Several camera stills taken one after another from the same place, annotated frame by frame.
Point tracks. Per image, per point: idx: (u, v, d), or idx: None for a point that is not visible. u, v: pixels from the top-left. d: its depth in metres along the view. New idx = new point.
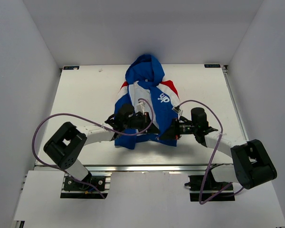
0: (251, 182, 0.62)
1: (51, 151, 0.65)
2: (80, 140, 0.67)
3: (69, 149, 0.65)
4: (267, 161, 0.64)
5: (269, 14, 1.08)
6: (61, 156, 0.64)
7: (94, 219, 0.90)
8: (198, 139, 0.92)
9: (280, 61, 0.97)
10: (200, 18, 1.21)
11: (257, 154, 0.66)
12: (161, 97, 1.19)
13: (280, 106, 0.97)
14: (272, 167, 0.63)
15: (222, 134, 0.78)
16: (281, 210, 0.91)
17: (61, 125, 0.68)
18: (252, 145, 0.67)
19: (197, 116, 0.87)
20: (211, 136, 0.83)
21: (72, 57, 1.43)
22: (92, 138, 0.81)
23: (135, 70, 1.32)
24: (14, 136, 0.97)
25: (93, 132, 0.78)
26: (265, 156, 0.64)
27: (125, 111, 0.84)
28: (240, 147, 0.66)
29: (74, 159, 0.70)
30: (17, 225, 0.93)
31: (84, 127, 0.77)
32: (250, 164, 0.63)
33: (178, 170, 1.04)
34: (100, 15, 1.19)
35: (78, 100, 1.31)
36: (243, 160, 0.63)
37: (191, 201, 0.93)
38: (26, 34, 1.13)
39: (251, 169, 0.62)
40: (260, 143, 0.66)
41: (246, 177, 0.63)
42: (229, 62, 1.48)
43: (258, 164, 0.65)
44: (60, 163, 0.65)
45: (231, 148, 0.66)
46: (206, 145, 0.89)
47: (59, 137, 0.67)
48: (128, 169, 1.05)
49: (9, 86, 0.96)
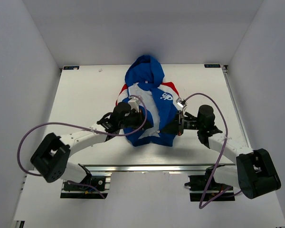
0: (254, 192, 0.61)
1: (37, 164, 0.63)
2: (63, 153, 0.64)
3: (52, 163, 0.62)
4: (272, 172, 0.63)
5: (269, 13, 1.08)
6: (46, 169, 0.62)
7: (94, 219, 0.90)
8: (201, 140, 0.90)
9: (281, 61, 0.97)
10: (200, 18, 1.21)
11: (262, 164, 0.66)
12: (164, 95, 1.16)
13: (280, 105, 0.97)
14: (275, 178, 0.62)
15: (226, 138, 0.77)
16: (281, 211, 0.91)
17: (45, 137, 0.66)
18: (257, 154, 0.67)
19: (204, 118, 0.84)
20: (214, 139, 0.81)
21: (72, 57, 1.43)
22: (80, 146, 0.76)
23: (135, 71, 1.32)
24: (14, 136, 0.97)
25: (80, 140, 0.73)
26: (270, 167, 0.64)
27: (122, 109, 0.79)
28: (245, 156, 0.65)
29: (62, 171, 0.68)
30: (17, 226, 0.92)
31: (70, 137, 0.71)
32: (253, 173, 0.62)
33: (178, 170, 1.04)
34: (100, 14, 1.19)
35: (77, 100, 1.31)
36: (248, 169, 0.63)
37: (191, 201, 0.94)
38: (26, 33, 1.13)
39: (254, 178, 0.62)
40: (266, 153, 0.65)
41: (248, 185, 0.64)
42: (229, 62, 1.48)
43: (262, 174, 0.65)
44: (46, 177, 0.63)
45: (237, 158, 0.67)
46: (209, 146, 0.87)
47: (44, 149, 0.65)
48: (128, 169, 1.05)
49: (9, 86, 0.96)
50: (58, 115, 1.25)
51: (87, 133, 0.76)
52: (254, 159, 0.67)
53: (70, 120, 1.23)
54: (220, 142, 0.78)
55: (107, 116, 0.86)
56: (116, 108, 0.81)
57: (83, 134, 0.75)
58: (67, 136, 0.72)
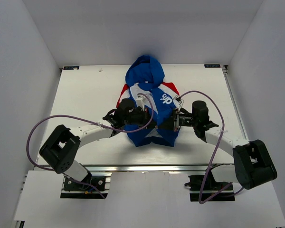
0: (251, 182, 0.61)
1: (47, 154, 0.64)
2: (73, 144, 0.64)
3: (63, 153, 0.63)
4: (268, 162, 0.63)
5: (269, 13, 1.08)
6: (56, 159, 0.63)
7: (94, 219, 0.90)
8: (198, 135, 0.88)
9: (281, 61, 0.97)
10: (200, 18, 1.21)
11: (258, 155, 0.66)
12: (163, 97, 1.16)
13: (280, 105, 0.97)
14: (271, 167, 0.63)
15: (222, 131, 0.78)
16: (281, 211, 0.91)
17: (55, 128, 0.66)
18: (254, 145, 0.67)
19: (198, 111, 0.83)
20: (211, 132, 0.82)
21: (72, 57, 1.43)
22: (89, 138, 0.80)
23: (135, 71, 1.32)
24: (14, 136, 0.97)
25: (88, 133, 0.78)
26: (267, 157, 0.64)
27: (126, 106, 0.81)
28: (242, 147, 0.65)
29: (71, 162, 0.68)
30: (17, 225, 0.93)
31: (78, 129, 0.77)
32: (250, 164, 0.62)
33: (177, 170, 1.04)
34: (100, 15, 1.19)
35: (77, 100, 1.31)
36: (244, 160, 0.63)
37: (191, 201, 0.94)
38: (26, 33, 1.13)
39: (251, 169, 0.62)
40: (262, 143, 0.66)
41: (244, 176, 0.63)
42: (229, 62, 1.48)
43: (258, 165, 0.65)
44: (56, 168, 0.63)
45: (233, 149, 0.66)
46: (206, 140, 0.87)
47: (54, 140, 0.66)
48: (128, 169, 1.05)
49: (9, 86, 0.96)
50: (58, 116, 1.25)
51: (94, 127, 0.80)
52: (251, 150, 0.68)
53: (70, 120, 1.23)
54: (216, 135, 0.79)
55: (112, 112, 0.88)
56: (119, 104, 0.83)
57: (91, 127, 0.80)
58: (77, 129, 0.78)
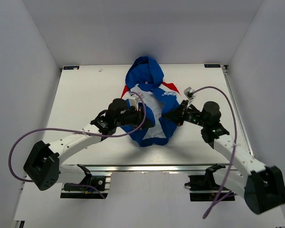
0: (261, 208, 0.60)
1: (30, 172, 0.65)
2: (52, 163, 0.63)
3: (42, 172, 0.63)
4: (281, 190, 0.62)
5: (269, 14, 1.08)
6: (38, 179, 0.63)
7: (94, 219, 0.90)
8: (205, 139, 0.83)
9: (281, 61, 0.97)
10: (200, 18, 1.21)
11: (271, 181, 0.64)
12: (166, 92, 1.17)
13: (280, 105, 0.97)
14: (283, 194, 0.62)
15: (235, 146, 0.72)
16: (281, 211, 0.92)
17: (34, 146, 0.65)
18: (269, 171, 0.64)
19: (210, 115, 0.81)
20: (222, 143, 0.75)
21: (72, 57, 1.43)
22: (73, 150, 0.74)
23: (135, 72, 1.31)
24: (14, 136, 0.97)
25: (70, 146, 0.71)
26: (280, 185, 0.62)
27: (117, 107, 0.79)
28: (258, 174, 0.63)
29: (56, 177, 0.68)
30: (17, 225, 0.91)
31: (59, 144, 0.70)
32: (263, 193, 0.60)
33: (175, 170, 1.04)
34: (100, 15, 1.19)
35: (77, 100, 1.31)
36: (259, 188, 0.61)
37: (191, 201, 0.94)
38: (26, 33, 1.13)
39: (263, 196, 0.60)
40: (279, 171, 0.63)
41: (255, 202, 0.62)
42: (229, 62, 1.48)
43: (270, 190, 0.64)
44: (39, 186, 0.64)
45: (249, 177, 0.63)
46: (213, 146, 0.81)
47: (34, 159, 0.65)
48: (130, 169, 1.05)
49: (9, 86, 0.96)
50: (58, 116, 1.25)
51: (79, 136, 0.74)
52: (264, 174, 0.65)
53: (69, 120, 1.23)
54: (229, 149, 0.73)
55: (102, 113, 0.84)
56: (110, 105, 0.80)
57: (73, 138, 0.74)
58: (57, 142, 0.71)
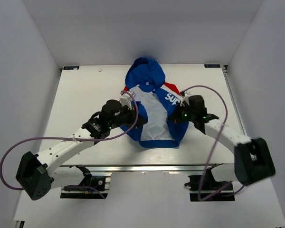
0: (249, 175, 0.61)
1: (21, 183, 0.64)
2: (40, 175, 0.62)
3: (33, 183, 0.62)
4: (268, 160, 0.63)
5: (269, 13, 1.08)
6: (30, 190, 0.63)
7: (94, 219, 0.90)
8: (197, 127, 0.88)
9: (280, 61, 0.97)
10: (200, 18, 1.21)
11: (258, 153, 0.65)
12: (169, 97, 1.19)
13: (280, 105, 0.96)
14: (271, 166, 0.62)
15: (222, 126, 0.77)
16: (281, 211, 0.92)
17: (23, 157, 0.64)
18: (254, 142, 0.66)
19: (195, 102, 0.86)
20: (210, 125, 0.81)
21: (72, 57, 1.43)
22: (64, 158, 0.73)
23: (135, 73, 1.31)
24: (13, 136, 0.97)
25: (59, 156, 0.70)
26: (268, 156, 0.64)
27: (110, 109, 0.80)
28: (243, 145, 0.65)
29: (48, 186, 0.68)
30: (17, 225, 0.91)
31: (48, 154, 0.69)
32: (250, 159, 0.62)
33: (175, 170, 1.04)
34: (100, 15, 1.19)
35: (77, 100, 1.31)
36: (245, 156, 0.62)
37: (191, 201, 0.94)
38: (26, 33, 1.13)
39: (251, 166, 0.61)
40: (264, 142, 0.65)
41: (242, 172, 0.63)
42: (229, 62, 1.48)
43: (258, 162, 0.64)
44: (32, 196, 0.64)
45: (235, 147, 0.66)
46: (205, 131, 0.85)
47: (23, 170, 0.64)
48: (132, 169, 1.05)
49: (9, 86, 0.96)
50: (58, 116, 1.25)
51: (70, 143, 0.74)
52: (251, 147, 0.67)
53: (69, 121, 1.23)
54: (216, 128, 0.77)
55: (96, 116, 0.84)
56: (103, 108, 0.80)
57: (63, 146, 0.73)
58: (46, 152, 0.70)
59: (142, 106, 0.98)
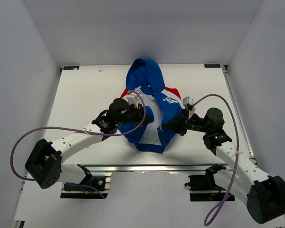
0: (264, 218, 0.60)
1: (31, 170, 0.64)
2: (54, 161, 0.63)
3: (45, 169, 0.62)
4: (284, 200, 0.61)
5: (269, 14, 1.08)
6: (39, 178, 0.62)
7: (94, 219, 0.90)
8: (207, 145, 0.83)
9: (281, 61, 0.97)
10: (200, 18, 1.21)
11: (273, 190, 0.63)
12: (167, 99, 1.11)
13: (280, 105, 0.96)
14: None
15: (238, 154, 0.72)
16: None
17: (36, 144, 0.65)
18: (271, 180, 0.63)
19: (213, 122, 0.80)
20: (224, 151, 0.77)
21: (72, 57, 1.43)
22: (76, 148, 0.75)
23: (137, 75, 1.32)
24: (13, 136, 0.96)
25: (72, 144, 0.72)
26: (284, 194, 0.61)
27: (118, 107, 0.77)
28: (260, 184, 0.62)
29: (57, 176, 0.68)
30: (17, 225, 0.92)
31: (61, 142, 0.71)
32: (267, 204, 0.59)
33: (175, 171, 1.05)
34: (100, 14, 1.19)
35: (77, 100, 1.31)
36: (262, 198, 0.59)
37: (191, 201, 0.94)
38: (26, 33, 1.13)
39: (267, 208, 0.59)
40: (282, 181, 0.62)
41: (258, 212, 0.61)
42: (229, 62, 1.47)
43: (272, 199, 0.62)
44: (40, 185, 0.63)
45: (251, 186, 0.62)
46: (215, 153, 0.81)
47: (35, 157, 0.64)
48: (131, 169, 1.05)
49: (9, 86, 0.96)
50: (58, 116, 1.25)
51: (81, 135, 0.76)
52: (267, 184, 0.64)
53: (69, 121, 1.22)
54: (232, 159, 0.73)
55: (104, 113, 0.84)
56: (111, 105, 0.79)
57: (76, 136, 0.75)
58: (59, 141, 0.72)
59: (148, 107, 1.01)
